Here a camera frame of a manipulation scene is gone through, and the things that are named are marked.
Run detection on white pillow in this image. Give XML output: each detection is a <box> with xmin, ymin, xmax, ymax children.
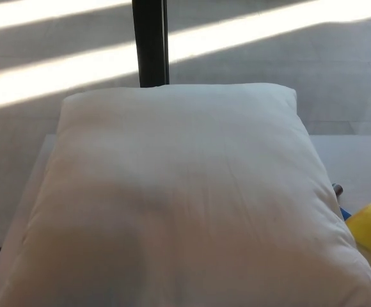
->
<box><xmin>0</xmin><ymin>83</ymin><xmax>371</xmax><ymax>307</ymax></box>

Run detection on black vertical post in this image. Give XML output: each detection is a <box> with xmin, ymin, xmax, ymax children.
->
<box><xmin>130</xmin><ymin>0</ymin><xmax>171</xmax><ymax>88</ymax></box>

